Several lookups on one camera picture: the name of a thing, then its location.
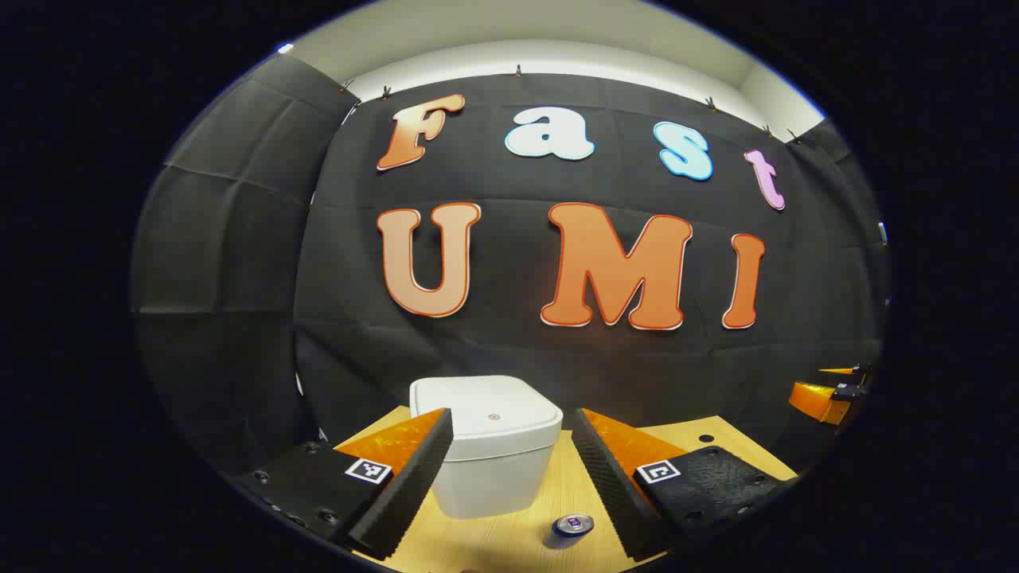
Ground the blue pop can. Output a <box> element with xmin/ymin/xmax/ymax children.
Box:
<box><xmin>545</xmin><ymin>513</ymin><xmax>596</xmax><ymax>550</ymax></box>

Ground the wooden desktop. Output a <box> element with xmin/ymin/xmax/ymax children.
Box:
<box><xmin>333</xmin><ymin>404</ymin><xmax>799</xmax><ymax>573</ymax></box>

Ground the white desktop garbage bin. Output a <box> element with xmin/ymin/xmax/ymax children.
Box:
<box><xmin>409</xmin><ymin>376</ymin><xmax>564</xmax><ymax>520</ymax></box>

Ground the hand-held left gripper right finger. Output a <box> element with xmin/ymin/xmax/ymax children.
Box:
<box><xmin>570</xmin><ymin>407</ymin><xmax>801</xmax><ymax>563</ymax></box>

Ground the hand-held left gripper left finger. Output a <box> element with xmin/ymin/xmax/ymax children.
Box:
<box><xmin>229</xmin><ymin>407</ymin><xmax>455</xmax><ymax>562</ymax></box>

